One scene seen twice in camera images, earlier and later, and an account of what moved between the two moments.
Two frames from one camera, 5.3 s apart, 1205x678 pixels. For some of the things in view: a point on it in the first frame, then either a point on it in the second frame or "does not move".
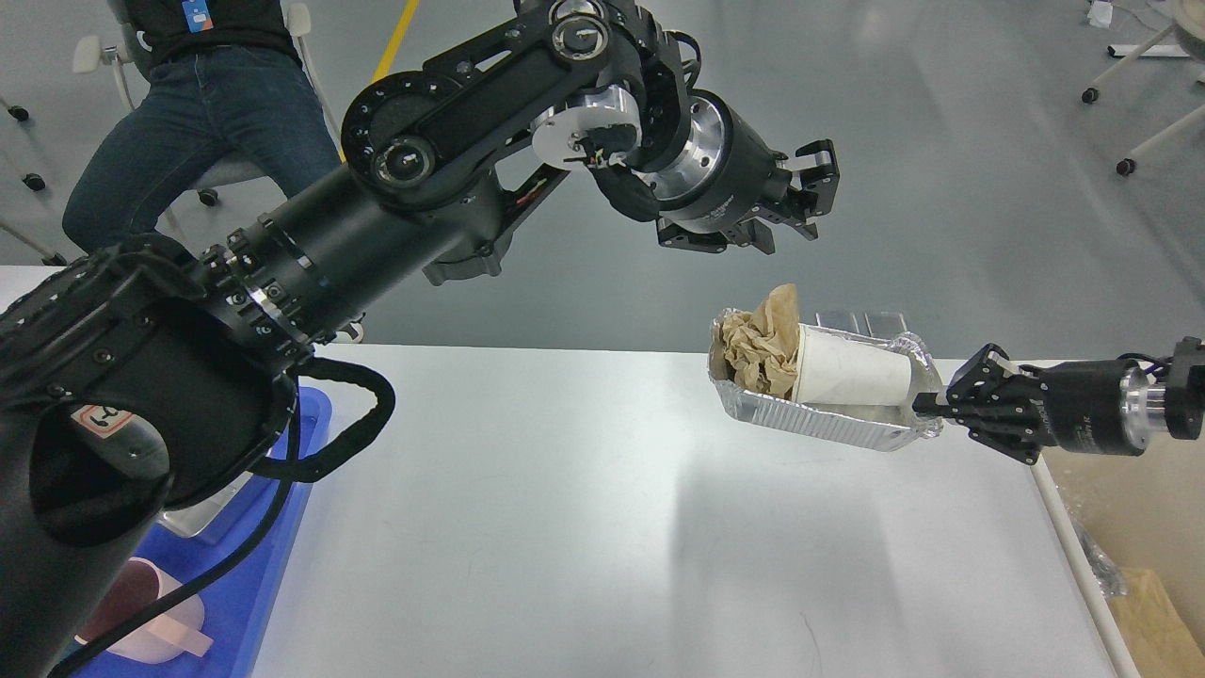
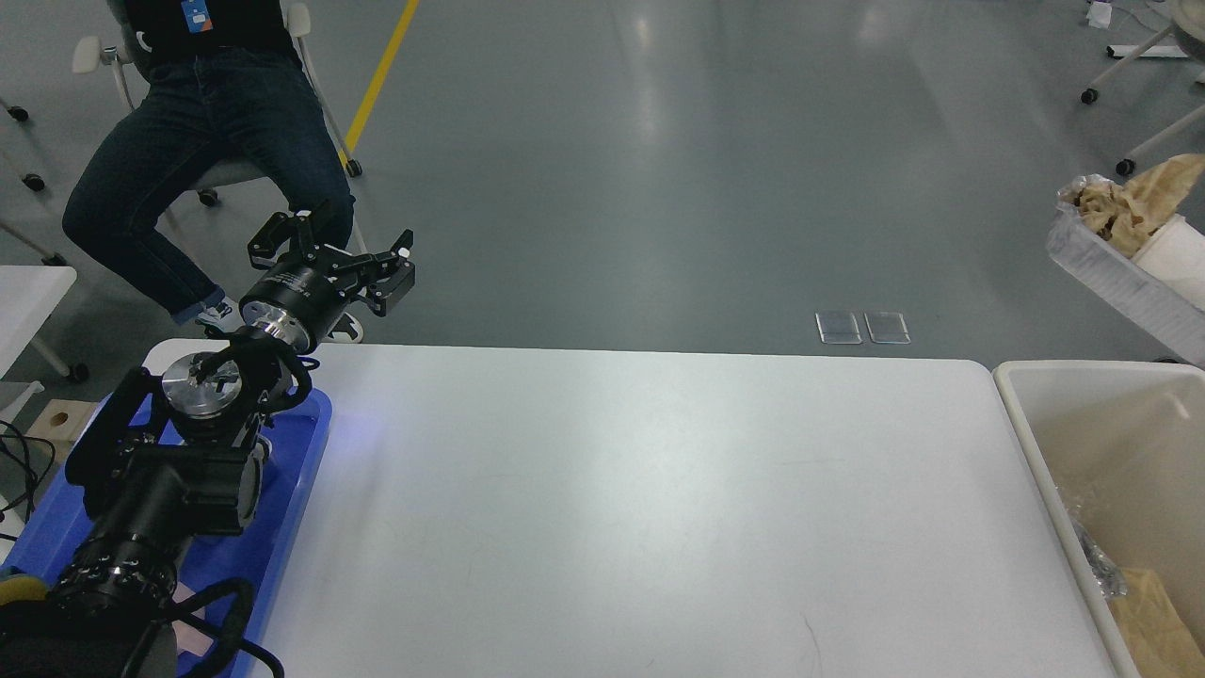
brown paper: (763, 345) to (1128, 214)
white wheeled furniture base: (1190, 22) does not move
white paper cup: (832, 368) to (1174, 259)
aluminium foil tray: (875, 427) to (1127, 289)
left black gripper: (727, 174) to (298, 302)
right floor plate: (886, 325) does not move
